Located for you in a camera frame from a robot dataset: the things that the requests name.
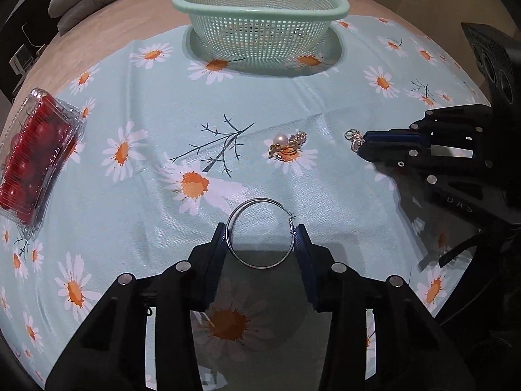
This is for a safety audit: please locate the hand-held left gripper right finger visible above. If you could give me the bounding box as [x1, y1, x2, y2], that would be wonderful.
[294, 224, 477, 391]

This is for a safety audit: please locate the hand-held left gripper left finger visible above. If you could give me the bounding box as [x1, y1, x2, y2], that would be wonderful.
[45, 222, 229, 391]

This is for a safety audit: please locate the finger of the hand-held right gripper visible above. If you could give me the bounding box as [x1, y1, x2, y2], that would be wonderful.
[362, 105, 496, 146]
[357, 145, 506, 197]

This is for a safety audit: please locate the small crystal earring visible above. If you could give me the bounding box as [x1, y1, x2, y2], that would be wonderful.
[344, 129, 367, 152]

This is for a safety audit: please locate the silver hoop earring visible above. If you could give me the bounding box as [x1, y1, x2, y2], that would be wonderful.
[226, 198, 298, 270]

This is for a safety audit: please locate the green plastic mesh basket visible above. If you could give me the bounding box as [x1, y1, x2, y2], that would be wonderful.
[172, 0, 351, 63]

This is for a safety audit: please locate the daisy print blue tablecloth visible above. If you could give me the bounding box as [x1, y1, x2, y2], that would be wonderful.
[0, 14, 494, 391]

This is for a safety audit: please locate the gold pearl earring cluster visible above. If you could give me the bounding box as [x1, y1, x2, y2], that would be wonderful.
[266, 130, 308, 161]

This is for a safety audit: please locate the clear box of cherry tomatoes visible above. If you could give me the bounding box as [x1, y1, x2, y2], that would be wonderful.
[0, 87, 86, 239]

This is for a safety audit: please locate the beige covered bed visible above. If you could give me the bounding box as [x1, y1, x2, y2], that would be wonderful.
[38, 0, 521, 107]

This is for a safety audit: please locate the white bedside appliance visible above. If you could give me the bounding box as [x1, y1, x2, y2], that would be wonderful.
[10, 47, 36, 75]

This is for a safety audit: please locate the black cable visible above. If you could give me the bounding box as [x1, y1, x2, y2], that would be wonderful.
[438, 227, 514, 269]

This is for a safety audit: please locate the white charging cable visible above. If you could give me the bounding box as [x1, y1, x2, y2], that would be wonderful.
[20, 24, 42, 50]

